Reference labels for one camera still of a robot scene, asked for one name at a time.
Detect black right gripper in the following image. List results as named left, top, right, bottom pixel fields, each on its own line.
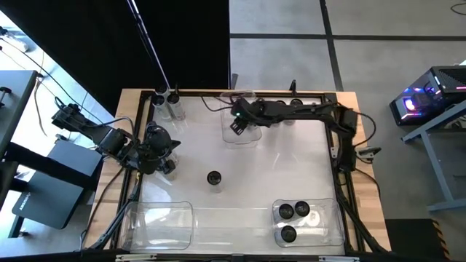
left=229, top=98, right=265, bottom=136

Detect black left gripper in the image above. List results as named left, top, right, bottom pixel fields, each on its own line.
left=136, top=125, right=182, bottom=175

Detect clear plastic bin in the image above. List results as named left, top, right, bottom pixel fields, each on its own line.
left=272, top=198, right=346, bottom=248
left=119, top=201, right=196, bottom=252
left=219, top=90, right=263, bottom=149

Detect black desk leg bar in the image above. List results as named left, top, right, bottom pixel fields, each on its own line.
left=0, top=141, right=102, bottom=191

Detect silver metal pole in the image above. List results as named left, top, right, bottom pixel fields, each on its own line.
left=125, top=0, right=171, bottom=90

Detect black backdrop curtain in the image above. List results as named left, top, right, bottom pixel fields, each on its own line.
left=0, top=0, right=230, bottom=114

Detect black desk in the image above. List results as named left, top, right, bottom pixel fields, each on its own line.
left=0, top=70, right=39, bottom=157

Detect black box hazard stripes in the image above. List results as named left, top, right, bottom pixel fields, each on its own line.
left=384, top=218, right=452, bottom=261

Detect black RGB computer tower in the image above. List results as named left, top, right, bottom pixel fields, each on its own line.
left=388, top=65, right=466, bottom=127

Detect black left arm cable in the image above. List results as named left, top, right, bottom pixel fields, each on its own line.
left=54, top=95, right=138, bottom=141

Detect silver metal bracket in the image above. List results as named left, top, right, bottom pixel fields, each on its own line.
left=115, top=253, right=158, bottom=261
left=318, top=255, right=360, bottom=262

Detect black flat base plate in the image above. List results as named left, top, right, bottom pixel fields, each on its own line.
left=10, top=140, right=103, bottom=231

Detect tan floor cable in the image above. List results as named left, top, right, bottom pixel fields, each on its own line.
left=33, top=50, right=48, bottom=138

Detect grey metal desk frame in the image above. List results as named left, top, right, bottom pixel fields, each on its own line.
left=401, top=103, right=466, bottom=213

